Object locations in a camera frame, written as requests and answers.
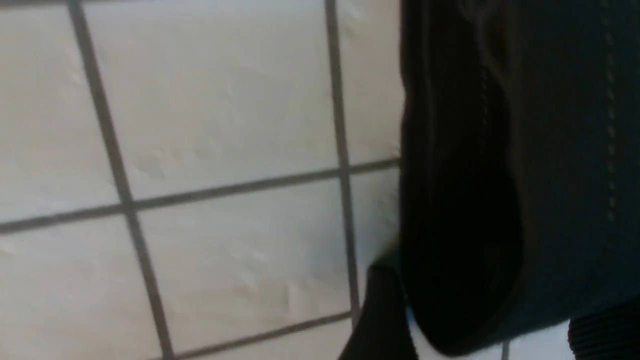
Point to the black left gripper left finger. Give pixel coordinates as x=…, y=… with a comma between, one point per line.
x=382, y=331

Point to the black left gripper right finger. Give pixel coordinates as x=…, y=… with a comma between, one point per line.
x=613, y=334

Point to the gray long sleeve shirt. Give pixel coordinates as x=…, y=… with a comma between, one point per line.
x=519, y=179

